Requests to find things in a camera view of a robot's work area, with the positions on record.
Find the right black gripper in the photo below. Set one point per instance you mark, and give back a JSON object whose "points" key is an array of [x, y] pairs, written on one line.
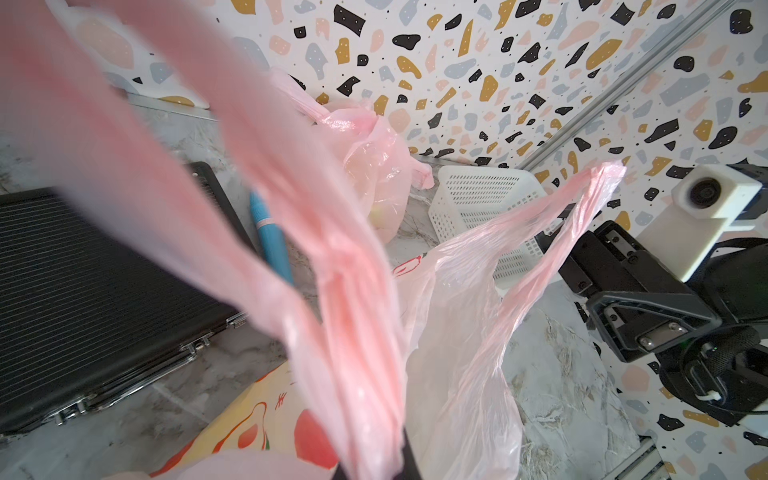
{"points": [[707, 334]]}

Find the black flat case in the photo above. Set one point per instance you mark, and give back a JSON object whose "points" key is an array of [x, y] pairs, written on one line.
{"points": [[85, 320]]}

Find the white plastic basket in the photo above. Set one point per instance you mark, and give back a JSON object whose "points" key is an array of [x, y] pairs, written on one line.
{"points": [[468, 197]]}

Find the pink plastic bag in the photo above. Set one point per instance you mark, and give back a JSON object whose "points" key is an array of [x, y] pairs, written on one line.
{"points": [[385, 363], [376, 160]]}

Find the light blue cylinder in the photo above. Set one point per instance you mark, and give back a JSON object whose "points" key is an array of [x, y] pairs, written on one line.
{"points": [[271, 238]]}

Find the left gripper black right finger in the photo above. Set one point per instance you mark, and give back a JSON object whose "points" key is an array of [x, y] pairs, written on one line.
{"points": [[410, 469]]}

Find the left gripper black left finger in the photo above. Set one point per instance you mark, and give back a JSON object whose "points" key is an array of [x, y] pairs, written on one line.
{"points": [[339, 473]]}

